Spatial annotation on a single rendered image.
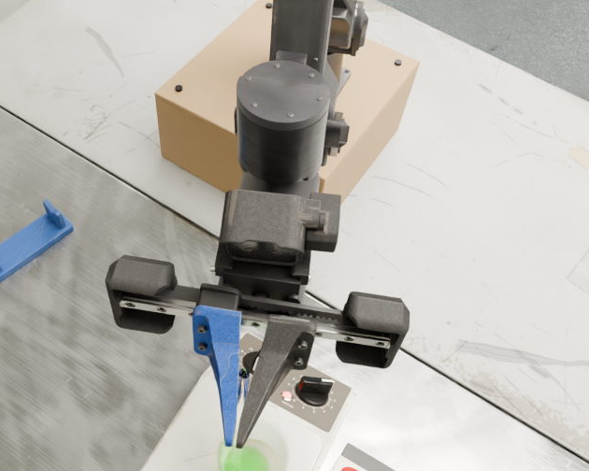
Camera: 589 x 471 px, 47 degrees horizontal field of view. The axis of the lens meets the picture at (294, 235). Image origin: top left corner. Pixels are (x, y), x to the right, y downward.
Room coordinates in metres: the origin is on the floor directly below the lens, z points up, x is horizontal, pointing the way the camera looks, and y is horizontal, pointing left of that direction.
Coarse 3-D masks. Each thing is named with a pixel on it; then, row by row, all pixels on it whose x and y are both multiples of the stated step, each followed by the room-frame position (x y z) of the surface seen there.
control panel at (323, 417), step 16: (240, 352) 0.26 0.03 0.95; (240, 368) 0.24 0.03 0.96; (288, 384) 0.23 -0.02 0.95; (336, 384) 0.25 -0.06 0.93; (272, 400) 0.21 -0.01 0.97; (288, 400) 0.21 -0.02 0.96; (336, 400) 0.23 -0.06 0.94; (304, 416) 0.20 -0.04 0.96; (320, 416) 0.20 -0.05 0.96; (336, 416) 0.21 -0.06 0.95
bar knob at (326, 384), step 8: (304, 376) 0.24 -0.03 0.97; (296, 384) 0.23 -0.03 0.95; (304, 384) 0.23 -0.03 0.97; (312, 384) 0.23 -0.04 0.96; (320, 384) 0.23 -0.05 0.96; (328, 384) 0.23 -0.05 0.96; (296, 392) 0.22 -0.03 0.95; (304, 392) 0.22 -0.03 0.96; (312, 392) 0.23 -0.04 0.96; (320, 392) 0.23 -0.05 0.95; (328, 392) 0.23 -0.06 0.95; (304, 400) 0.22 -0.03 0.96; (312, 400) 0.22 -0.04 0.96; (320, 400) 0.22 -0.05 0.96
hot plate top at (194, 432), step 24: (216, 384) 0.21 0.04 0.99; (192, 408) 0.18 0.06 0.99; (216, 408) 0.19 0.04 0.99; (264, 408) 0.19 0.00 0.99; (168, 432) 0.16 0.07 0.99; (192, 432) 0.16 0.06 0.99; (216, 432) 0.17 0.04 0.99; (288, 432) 0.18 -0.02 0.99; (312, 432) 0.18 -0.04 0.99; (168, 456) 0.14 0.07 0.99; (192, 456) 0.14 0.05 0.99; (312, 456) 0.16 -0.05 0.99
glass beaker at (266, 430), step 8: (264, 416) 0.16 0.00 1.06; (256, 424) 0.16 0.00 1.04; (264, 424) 0.16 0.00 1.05; (272, 424) 0.16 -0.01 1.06; (256, 432) 0.16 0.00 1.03; (264, 432) 0.16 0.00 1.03; (272, 432) 0.16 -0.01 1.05; (280, 432) 0.15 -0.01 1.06; (264, 440) 0.16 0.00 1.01; (272, 440) 0.16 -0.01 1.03; (280, 440) 0.15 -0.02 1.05; (288, 440) 0.15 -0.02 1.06; (216, 448) 0.13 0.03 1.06; (224, 448) 0.14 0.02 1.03; (272, 448) 0.15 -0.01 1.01; (280, 448) 0.15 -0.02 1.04; (288, 448) 0.14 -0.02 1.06; (216, 456) 0.13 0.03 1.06; (280, 456) 0.15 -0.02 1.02; (288, 456) 0.14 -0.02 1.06; (280, 464) 0.14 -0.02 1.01; (288, 464) 0.13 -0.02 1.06
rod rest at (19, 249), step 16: (48, 208) 0.39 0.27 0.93; (32, 224) 0.38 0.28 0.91; (48, 224) 0.38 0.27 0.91; (64, 224) 0.38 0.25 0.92; (16, 240) 0.35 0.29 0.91; (32, 240) 0.36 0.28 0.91; (48, 240) 0.36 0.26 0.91; (0, 256) 0.33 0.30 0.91; (16, 256) 0.34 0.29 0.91; (32, 256) 0.34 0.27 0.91; (0, 272) 0.31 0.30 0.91
